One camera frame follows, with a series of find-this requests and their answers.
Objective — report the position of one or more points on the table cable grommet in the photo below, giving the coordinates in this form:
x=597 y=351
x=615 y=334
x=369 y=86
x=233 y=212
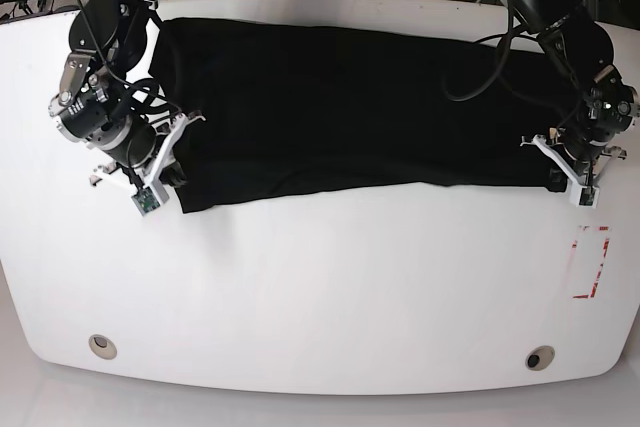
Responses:
x=102 y=347
x=540 y=358

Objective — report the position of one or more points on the black T-shirt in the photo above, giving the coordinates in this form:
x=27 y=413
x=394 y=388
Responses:
x=294 y=110

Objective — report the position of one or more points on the red tape rectangle marking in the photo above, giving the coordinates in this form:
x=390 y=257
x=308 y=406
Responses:
x=588 y=254

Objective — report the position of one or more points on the right table cable grommet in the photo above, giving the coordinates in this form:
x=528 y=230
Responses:
x=540 y=358

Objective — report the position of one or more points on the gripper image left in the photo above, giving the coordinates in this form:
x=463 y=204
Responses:
x=134 y=142

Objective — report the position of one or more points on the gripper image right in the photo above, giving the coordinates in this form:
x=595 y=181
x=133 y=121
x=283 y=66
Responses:
x=580 y=146

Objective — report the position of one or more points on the left table cable grommet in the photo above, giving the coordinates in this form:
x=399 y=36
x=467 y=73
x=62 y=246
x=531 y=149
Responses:
x=102 y=347

